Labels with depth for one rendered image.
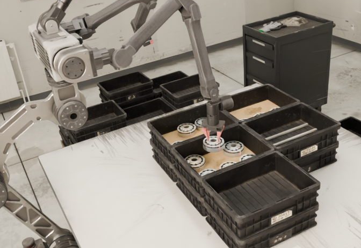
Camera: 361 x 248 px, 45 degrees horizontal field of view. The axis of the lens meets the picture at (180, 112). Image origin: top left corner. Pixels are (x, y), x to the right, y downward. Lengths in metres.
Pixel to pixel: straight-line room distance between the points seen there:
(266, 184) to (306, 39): 1.97
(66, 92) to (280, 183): 1.05
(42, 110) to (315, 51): 2.45
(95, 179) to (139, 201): 0.33
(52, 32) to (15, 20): 2.90
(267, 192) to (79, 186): 0.98
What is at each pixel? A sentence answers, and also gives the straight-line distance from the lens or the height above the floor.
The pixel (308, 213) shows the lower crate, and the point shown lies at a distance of 1.92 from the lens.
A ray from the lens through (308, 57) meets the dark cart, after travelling 3.85.
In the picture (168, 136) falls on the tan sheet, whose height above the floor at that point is 0.83.
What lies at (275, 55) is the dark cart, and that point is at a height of 0.75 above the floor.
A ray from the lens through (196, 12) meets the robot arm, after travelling 1.93.
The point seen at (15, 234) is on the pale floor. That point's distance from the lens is 3.35.
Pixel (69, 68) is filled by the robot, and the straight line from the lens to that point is 1.76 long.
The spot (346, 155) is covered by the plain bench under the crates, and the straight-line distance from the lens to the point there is 2.48.
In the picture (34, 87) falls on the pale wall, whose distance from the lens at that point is 5.10.
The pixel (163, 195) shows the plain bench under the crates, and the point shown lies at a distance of 2.20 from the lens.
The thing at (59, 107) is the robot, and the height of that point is 1.18.
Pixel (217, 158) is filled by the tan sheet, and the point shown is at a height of 0.83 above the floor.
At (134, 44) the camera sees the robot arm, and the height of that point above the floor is 1.48.
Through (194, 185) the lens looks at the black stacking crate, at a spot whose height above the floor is 0.85.
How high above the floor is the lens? 2.07
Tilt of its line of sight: 28 degrees down
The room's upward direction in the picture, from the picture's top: 6 degrees counter-clockwise
